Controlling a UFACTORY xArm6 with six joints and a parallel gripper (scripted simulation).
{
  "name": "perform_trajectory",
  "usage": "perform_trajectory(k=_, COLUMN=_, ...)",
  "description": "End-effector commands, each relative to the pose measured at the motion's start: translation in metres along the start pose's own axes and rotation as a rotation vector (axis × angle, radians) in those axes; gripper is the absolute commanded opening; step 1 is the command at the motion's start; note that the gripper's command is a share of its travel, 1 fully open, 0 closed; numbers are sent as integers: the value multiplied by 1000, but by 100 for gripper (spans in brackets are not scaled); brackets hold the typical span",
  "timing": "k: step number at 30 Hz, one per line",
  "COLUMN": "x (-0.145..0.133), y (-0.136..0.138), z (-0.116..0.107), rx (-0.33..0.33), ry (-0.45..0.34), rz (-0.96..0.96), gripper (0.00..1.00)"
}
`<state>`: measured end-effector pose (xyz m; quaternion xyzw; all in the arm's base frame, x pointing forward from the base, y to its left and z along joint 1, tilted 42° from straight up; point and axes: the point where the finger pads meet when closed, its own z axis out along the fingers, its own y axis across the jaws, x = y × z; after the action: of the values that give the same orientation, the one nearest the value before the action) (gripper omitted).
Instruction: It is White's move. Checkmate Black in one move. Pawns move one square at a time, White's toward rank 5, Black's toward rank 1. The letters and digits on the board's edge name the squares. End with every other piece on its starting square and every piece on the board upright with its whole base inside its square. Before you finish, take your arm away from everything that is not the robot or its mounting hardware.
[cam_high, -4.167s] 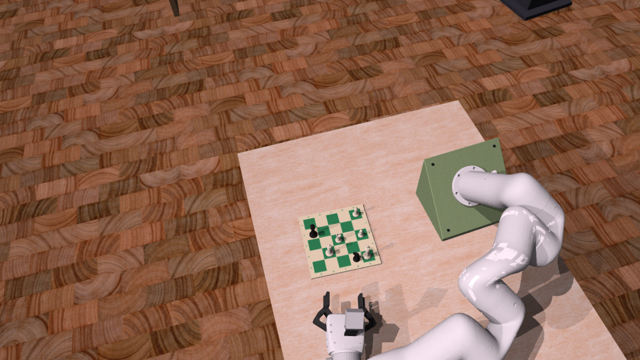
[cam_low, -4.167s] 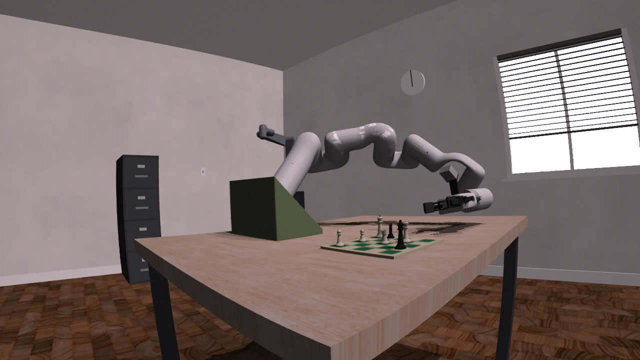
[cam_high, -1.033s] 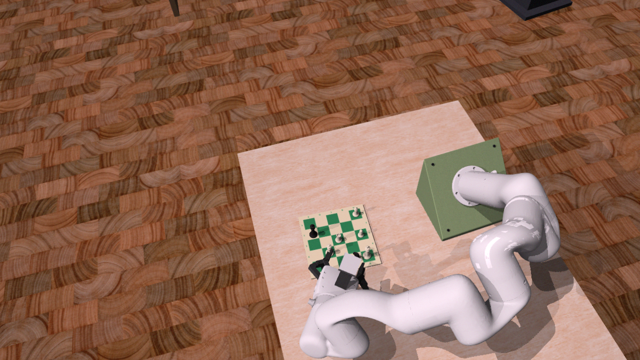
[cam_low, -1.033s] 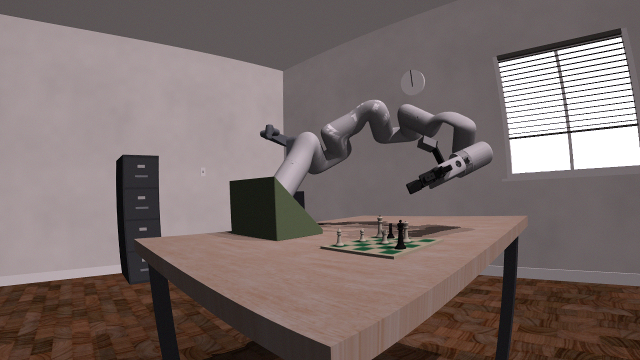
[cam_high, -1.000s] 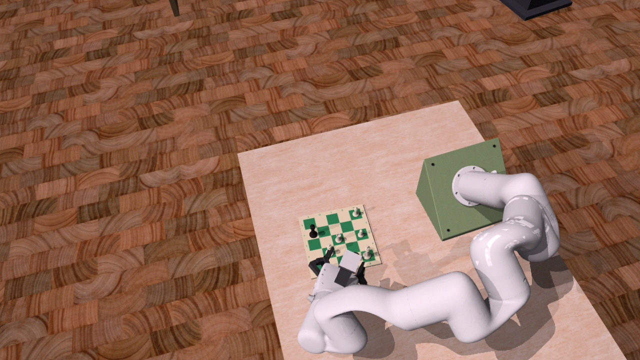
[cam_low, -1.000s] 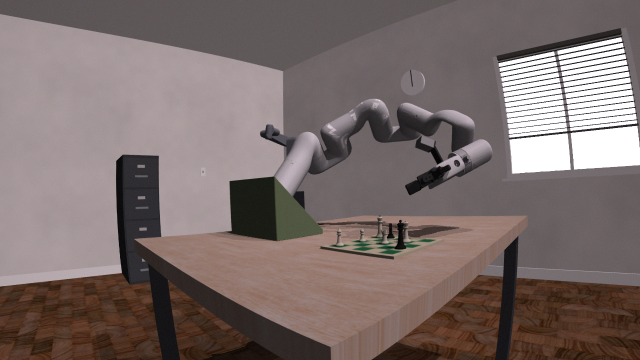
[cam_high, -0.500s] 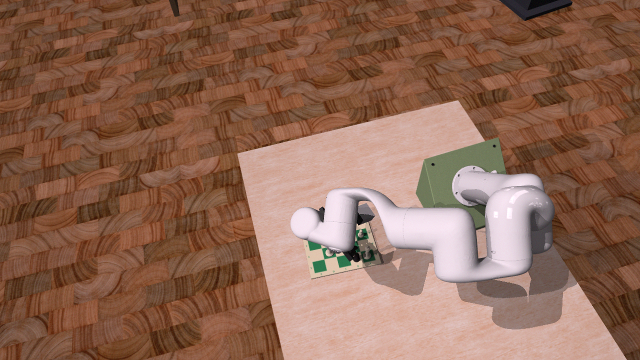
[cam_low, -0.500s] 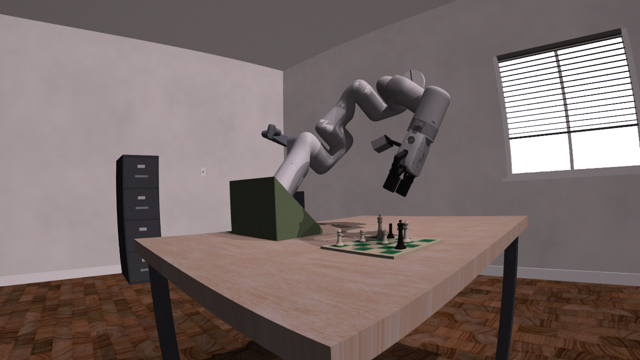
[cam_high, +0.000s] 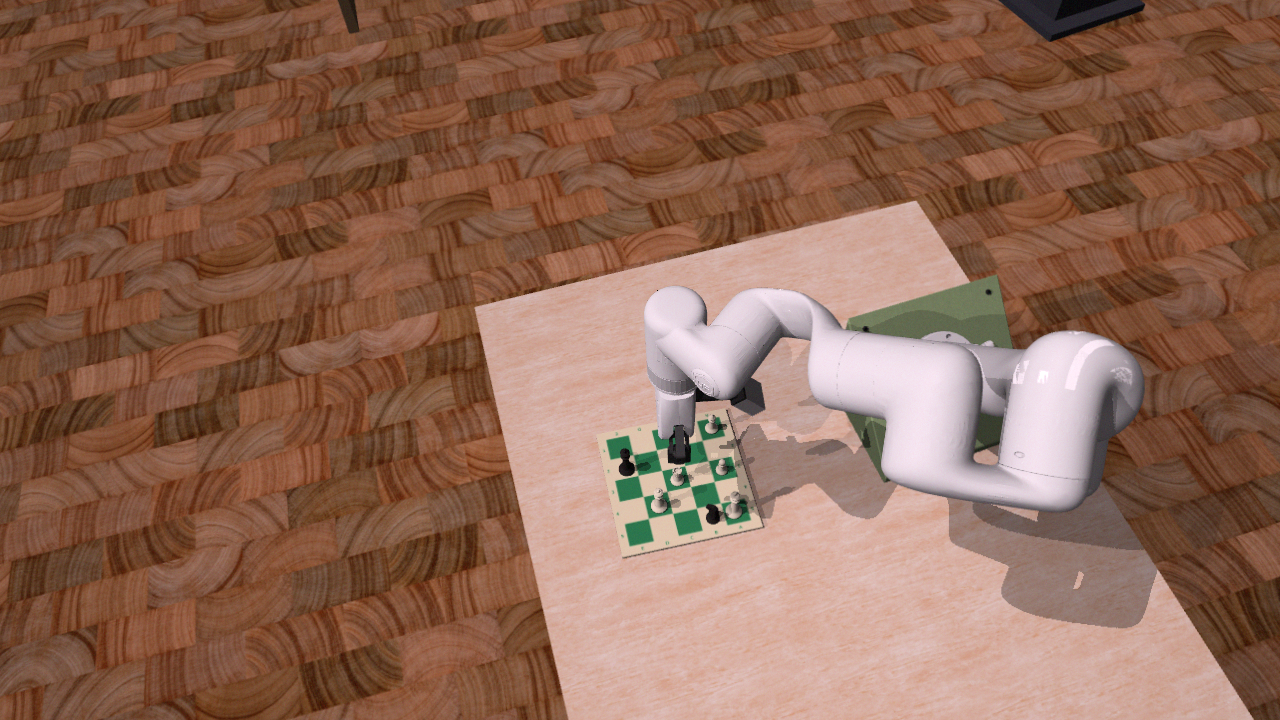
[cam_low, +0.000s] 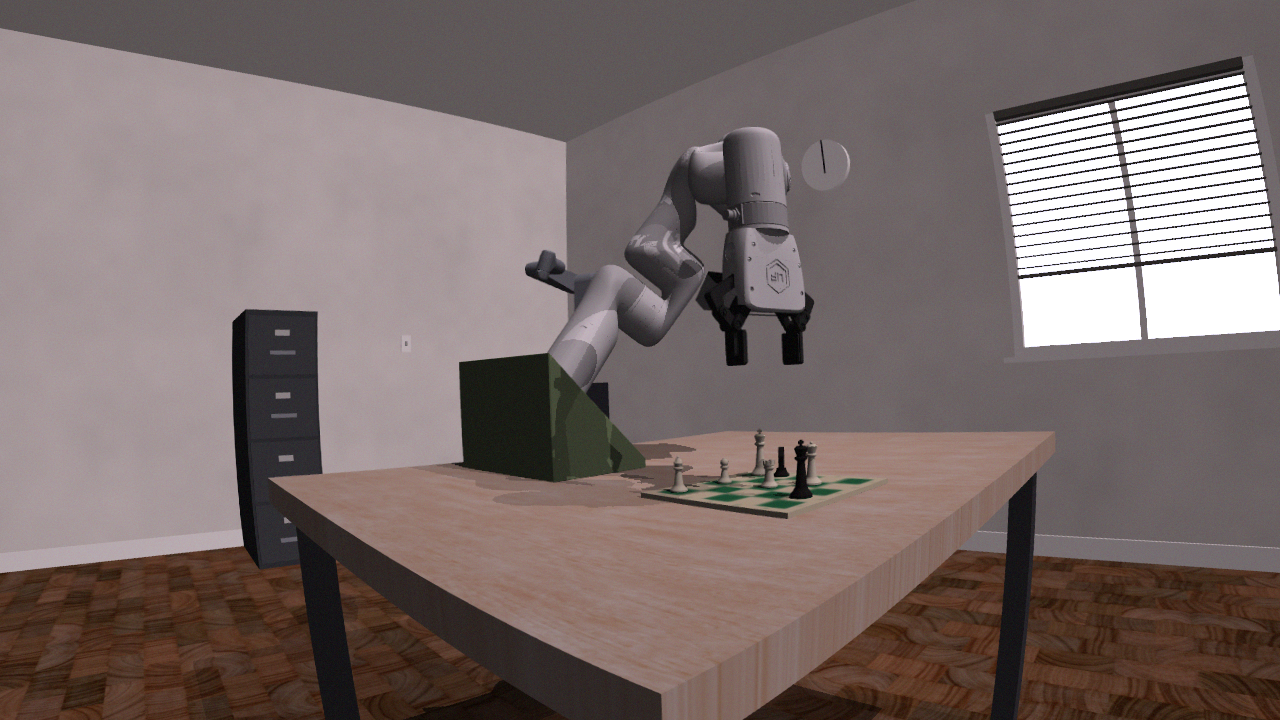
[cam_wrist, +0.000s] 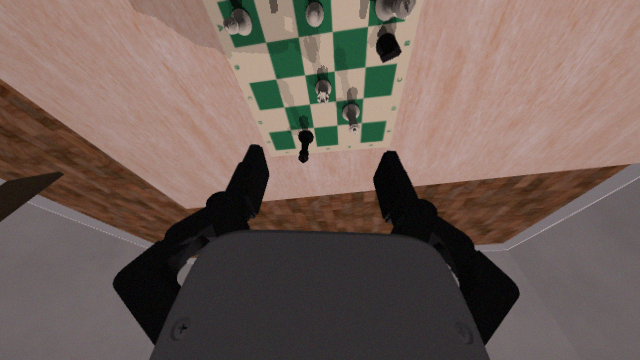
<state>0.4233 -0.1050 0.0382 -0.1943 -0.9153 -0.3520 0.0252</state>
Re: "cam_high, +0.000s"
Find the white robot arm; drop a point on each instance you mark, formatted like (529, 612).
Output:
(929, 392)

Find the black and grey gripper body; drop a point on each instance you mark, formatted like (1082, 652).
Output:
(675, 409)

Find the green and cream chessboard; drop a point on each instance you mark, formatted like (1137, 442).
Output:
(639, 529)

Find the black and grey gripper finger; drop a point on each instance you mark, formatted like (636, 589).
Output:
(680, 449)

